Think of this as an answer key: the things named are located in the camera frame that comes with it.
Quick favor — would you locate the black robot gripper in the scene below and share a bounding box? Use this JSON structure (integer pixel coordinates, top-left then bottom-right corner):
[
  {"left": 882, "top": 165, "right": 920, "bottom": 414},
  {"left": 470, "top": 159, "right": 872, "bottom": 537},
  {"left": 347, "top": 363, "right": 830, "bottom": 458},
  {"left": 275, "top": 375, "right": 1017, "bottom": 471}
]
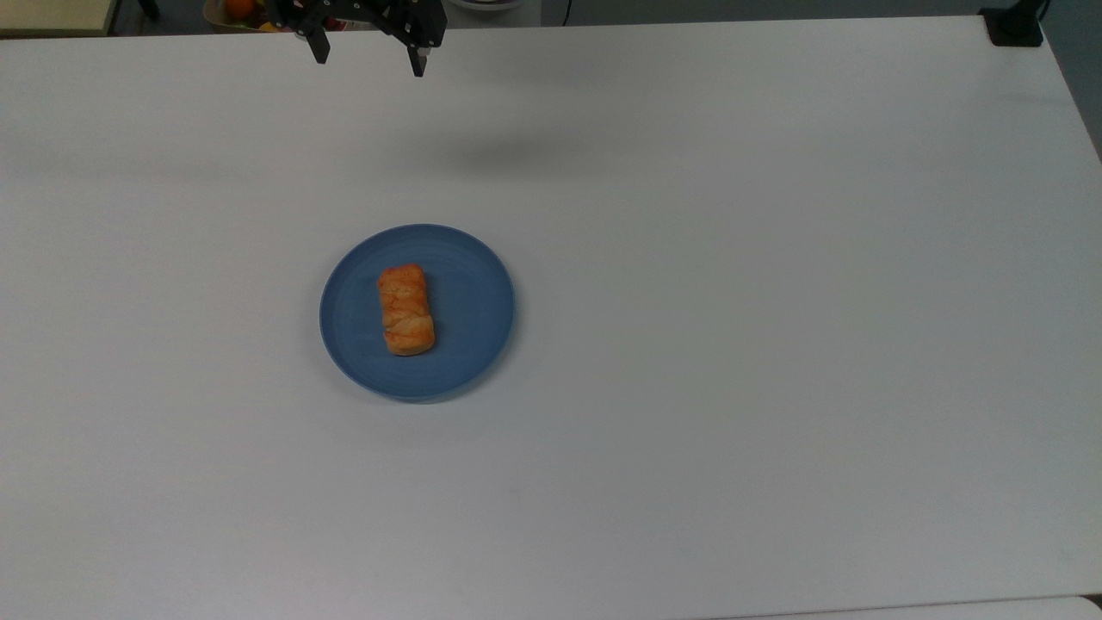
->
[{"left": 263, "top": 0, "right": 449, "bottom": 79}]

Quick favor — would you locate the golden braided bread roll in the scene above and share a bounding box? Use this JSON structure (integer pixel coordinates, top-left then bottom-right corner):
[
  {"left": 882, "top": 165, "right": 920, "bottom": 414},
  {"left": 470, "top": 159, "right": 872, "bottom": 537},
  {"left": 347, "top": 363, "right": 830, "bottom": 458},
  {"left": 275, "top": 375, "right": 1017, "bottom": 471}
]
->
[{"left": 377, "top": 263, "right": 437, "bottom": 357}]

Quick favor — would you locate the woven fruit basket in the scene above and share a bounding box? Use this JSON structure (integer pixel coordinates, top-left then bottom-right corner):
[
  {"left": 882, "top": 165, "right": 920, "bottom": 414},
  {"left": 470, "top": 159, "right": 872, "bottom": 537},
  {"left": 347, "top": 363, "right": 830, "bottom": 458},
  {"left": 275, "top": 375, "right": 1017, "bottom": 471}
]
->
[{"left": 202, "top": 0, "right": 289, "bottom": 34}]

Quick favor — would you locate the blue round plate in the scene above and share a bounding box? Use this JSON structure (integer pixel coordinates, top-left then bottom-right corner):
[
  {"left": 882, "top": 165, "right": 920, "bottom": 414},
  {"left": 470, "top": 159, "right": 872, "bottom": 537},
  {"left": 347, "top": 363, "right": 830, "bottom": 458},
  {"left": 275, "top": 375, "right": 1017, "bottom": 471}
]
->
[{"left": 319, "top": 223, "right": 517, "bottom": 402}]

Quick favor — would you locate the beige wooden side table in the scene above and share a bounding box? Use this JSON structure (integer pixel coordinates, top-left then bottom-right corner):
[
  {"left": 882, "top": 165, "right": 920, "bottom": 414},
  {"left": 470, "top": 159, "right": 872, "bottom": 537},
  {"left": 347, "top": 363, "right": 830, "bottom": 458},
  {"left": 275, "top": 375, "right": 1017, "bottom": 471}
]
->
[{"left": 0, "top": 0, "right": 121, "bottom": 38}]

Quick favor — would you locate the black table clamp mount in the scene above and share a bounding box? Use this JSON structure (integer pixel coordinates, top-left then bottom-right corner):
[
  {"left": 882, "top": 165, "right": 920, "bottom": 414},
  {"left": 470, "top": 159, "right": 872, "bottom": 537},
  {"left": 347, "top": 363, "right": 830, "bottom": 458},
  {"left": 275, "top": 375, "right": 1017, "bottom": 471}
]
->
[{"left": 979, "top": 0, "right": 1053, "bottom": 48}]

